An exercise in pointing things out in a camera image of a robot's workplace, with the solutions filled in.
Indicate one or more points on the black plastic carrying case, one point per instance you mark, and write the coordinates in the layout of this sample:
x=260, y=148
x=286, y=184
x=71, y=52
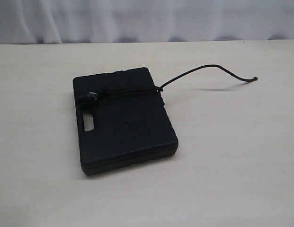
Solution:
x=121, y=120

